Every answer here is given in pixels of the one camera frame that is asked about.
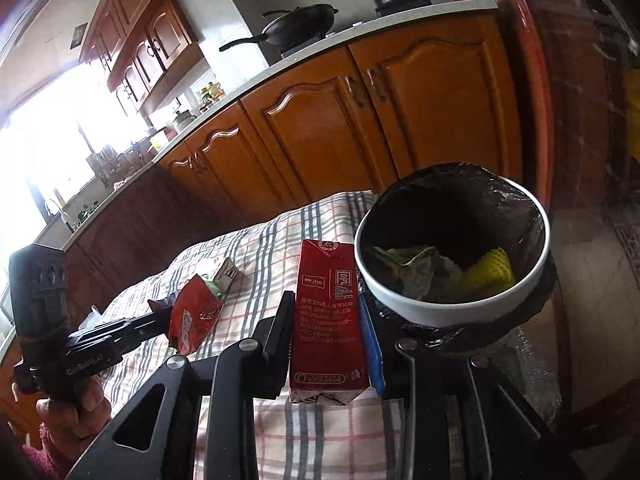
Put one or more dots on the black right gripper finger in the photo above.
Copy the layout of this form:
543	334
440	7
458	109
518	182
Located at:
275	335

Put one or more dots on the small white carton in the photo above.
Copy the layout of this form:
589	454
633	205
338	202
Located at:
223	275

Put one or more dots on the green yellow wrapper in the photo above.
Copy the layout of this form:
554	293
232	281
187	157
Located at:
419	273

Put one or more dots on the plaid tablecloth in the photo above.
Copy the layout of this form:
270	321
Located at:
324	441

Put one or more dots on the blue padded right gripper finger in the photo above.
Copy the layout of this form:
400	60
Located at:
379	342

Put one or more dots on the yellow foam fruit net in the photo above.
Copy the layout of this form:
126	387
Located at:
490	276

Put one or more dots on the black camera box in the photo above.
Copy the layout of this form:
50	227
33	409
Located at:
38	289

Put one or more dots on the red drink carton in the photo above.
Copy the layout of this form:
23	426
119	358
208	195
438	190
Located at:
328	362

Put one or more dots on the pink sleeve forearm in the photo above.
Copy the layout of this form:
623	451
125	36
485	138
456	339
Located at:
49	462

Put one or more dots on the white trash bin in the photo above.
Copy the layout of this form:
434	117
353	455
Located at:
450	304

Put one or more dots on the lower wooden kitchen cabinets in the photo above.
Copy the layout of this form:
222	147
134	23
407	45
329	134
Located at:
358	112

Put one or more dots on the red snack bag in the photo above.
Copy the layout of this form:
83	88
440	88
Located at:
195	312

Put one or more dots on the black trash bag liner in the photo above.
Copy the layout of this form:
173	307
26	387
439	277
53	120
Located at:
450	209

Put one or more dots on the black wok pan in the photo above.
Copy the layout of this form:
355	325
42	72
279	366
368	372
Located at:
292	28

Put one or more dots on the black right gripper jaws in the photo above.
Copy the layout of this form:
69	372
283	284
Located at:
123	336

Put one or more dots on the upper wooden wall cabinets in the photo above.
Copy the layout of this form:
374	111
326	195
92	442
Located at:
145	46

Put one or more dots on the person's left hand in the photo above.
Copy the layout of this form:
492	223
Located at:
73	427

